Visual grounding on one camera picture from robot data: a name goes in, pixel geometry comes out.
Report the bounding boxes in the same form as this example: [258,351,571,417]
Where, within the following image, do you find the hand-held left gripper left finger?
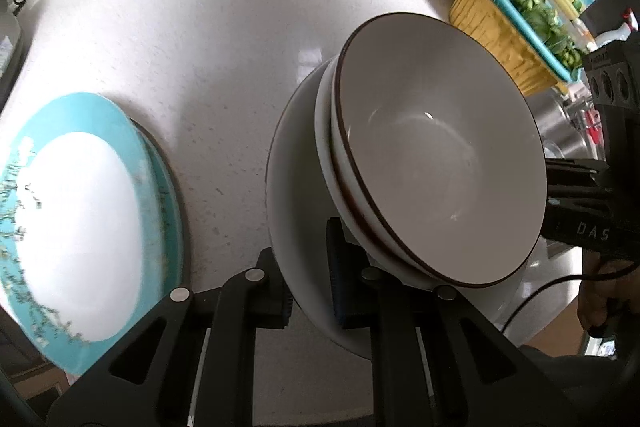
[47,247,296,427]

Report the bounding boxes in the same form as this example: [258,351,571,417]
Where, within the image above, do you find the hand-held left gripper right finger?
[325,217,596,427]

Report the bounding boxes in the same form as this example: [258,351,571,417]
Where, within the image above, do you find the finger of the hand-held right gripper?
[546,188,619,211]
[545,158,609,181]

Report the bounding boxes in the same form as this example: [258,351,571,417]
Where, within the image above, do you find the white plate with dark rim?
[265,57,526,361]

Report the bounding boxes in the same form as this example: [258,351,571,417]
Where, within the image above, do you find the large teal floral plate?
[127,116,184,293]

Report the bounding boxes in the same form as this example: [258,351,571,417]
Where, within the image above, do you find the floral bowl with dark rim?
[336,13,549,289]

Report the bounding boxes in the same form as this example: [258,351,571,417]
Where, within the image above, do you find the small teal floral plate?
[0,92,167,376]

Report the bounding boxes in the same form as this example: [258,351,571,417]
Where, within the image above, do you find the person's right forearm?
[517,332,636,427]

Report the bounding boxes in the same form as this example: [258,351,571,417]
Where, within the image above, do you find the person's right hand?
[577,252,640,334]

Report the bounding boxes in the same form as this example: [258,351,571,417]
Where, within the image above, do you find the stainless steel sink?
[530,92,607,158]

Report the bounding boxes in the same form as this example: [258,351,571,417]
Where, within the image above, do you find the white spray bottle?
[595,9,640,48]

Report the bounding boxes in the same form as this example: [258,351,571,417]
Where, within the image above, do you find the green leafy vegetables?
[500,0,584,68]

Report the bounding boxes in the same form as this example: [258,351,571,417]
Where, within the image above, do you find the teal colander basket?
[469,0,584,82]

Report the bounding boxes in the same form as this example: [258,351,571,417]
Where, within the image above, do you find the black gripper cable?
[500,273,640,333]

